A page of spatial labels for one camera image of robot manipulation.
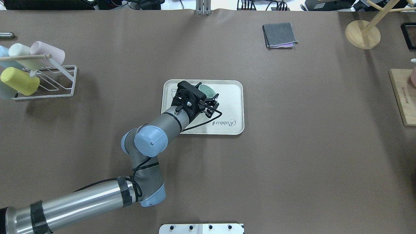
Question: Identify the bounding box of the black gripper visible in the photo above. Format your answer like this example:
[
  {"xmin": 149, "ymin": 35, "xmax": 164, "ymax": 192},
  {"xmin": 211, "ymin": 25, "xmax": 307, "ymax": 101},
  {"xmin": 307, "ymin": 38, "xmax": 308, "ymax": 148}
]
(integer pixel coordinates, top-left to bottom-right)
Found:
[{"xmin": 171, "ymin": 81, "xmax": 219, "ymax": 119}]

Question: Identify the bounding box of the green plastic cup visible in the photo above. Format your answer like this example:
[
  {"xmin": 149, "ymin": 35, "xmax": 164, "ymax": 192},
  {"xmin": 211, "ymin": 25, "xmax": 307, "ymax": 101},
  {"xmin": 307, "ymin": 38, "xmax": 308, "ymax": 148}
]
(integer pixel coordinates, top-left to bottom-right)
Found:
[{"xmin": 198, "ymin": 84, "xmax": 216, "ymax": 99}]

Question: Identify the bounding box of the white rabbit print tray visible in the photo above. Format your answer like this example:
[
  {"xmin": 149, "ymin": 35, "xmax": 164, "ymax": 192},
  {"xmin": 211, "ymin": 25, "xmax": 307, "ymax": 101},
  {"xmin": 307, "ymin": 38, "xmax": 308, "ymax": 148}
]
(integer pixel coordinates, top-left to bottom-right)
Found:
[{"xmin": 161, "ymin": 79, "xmax": 245, "ymax": 135}]

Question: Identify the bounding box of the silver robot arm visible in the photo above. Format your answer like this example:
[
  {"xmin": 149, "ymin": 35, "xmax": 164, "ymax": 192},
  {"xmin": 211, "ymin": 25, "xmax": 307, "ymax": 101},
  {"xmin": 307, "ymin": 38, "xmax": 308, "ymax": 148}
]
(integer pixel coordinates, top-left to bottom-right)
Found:
[{"xmin": 1, "ymin": 81, "xmax": 219, "ymax": 234}]

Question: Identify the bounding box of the pink plastic cup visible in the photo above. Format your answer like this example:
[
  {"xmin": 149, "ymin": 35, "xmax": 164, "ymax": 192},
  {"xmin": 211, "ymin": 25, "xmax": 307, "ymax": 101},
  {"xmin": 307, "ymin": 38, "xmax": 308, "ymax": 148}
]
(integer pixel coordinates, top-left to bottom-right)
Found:
[{"xmin": 30, "ymin": 41, "xmax": 65, "ymax": 65}]

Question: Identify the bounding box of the yellow plastic cup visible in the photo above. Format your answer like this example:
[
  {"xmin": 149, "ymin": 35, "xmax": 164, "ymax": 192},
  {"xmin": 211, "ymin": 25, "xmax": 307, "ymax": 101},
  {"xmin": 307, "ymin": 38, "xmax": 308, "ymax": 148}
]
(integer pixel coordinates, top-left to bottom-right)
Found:
[{"xmin": 1, "ymin": 67, "xmax": 40, "ymax": 95}]

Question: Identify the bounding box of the cream white plastic cup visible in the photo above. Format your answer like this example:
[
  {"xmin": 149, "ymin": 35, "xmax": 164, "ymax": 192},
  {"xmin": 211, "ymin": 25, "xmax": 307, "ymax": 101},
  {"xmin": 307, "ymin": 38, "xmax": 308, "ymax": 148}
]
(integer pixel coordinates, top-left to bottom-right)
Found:
[{"xmin": 8, "ymin": 43, "xmax": 45, "ymax": 71}]

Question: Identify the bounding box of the light blue plastic cup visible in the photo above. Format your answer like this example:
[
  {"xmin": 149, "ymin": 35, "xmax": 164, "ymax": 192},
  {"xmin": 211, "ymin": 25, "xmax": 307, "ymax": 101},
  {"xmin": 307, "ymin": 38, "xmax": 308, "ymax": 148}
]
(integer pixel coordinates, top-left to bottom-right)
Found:
[{"xmin": 0, "ymin": 45, "xmax": 24, "ymax": 70}]

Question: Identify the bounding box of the black tray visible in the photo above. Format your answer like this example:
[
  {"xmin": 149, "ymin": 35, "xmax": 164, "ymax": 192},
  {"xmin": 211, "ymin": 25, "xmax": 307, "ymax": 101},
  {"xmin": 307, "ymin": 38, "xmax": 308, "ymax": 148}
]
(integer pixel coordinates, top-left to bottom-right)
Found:
[{"xmin": 401, "ymin": 22, "xmax": 416, "ymax": 50}]

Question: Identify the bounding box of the folded grey cloth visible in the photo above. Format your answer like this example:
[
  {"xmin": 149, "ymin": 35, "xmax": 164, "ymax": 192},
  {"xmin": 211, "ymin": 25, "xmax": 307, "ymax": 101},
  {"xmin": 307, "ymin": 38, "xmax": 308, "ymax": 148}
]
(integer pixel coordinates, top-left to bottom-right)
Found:
[{"xmin": 262, "ymin": 22, "xmax": 298, "ymax": 49}]

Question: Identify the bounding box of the wooden mug tree stand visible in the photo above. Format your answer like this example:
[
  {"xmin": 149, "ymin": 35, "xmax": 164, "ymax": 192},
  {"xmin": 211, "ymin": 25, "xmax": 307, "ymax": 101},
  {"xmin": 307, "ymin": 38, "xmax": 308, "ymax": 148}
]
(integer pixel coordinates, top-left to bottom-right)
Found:
[{"xmin": 345, "ymin": 0, "xmax": 416, "ymax": 49}]

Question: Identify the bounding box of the wooden cutting board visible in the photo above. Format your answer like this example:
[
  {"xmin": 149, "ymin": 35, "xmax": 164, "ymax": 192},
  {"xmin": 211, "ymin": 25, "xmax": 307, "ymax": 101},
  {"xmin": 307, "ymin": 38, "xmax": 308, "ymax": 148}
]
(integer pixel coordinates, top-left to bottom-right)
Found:
[{"xmin": 389, "ymin": 69, "xmax": 416, "ymax": 126}]

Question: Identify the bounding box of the silver pen cylinder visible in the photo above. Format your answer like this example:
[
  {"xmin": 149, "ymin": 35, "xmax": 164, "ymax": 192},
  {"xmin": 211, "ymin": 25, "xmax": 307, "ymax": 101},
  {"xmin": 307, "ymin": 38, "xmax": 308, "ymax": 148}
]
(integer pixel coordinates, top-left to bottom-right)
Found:
[{"xmin": 0, "ymin": 32, "xmax": 16, "ymax": 39}]

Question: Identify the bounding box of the pink bowl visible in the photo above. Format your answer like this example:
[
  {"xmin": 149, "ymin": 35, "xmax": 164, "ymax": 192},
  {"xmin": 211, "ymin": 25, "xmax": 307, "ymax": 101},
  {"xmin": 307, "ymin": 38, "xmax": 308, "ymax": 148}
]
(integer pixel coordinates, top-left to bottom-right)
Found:
[{"xmin": 410, "ymin": 67, "xmax": 416, "ymax": 87}]

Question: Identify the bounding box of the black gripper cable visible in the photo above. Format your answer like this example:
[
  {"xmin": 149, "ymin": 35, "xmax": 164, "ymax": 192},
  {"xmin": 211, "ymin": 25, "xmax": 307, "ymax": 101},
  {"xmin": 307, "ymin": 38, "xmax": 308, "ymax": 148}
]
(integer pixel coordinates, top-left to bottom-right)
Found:
[{"xmin": 180, "ymin": 110, "xmax": 223, "ymax": 132}]

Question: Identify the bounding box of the grey metal clamp bracket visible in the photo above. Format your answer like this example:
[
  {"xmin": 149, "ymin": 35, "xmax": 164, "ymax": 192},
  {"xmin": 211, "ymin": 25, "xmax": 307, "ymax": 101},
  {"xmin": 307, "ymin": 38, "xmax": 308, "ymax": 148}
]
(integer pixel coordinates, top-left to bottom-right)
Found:
[{"xmin": 195, "ymin": 0, "xmax": 212, "ymax": 15}]

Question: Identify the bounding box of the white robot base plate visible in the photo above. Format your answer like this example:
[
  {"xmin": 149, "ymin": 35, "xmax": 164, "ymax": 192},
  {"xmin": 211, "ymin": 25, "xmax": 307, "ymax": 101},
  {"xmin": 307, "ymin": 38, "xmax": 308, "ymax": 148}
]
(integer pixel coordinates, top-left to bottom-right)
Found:
[{"xmin": 159, "ymin": 223, "xmax": 245, "ymax": 234}]

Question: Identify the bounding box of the white wire cup rack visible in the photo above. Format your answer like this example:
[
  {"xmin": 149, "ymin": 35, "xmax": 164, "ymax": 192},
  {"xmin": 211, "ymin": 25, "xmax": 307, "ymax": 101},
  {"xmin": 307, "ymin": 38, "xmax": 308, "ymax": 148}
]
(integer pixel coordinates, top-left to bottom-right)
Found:
[{"xmin": 1, "ymin": 54, "xmax": 78, "ymax": 100}]

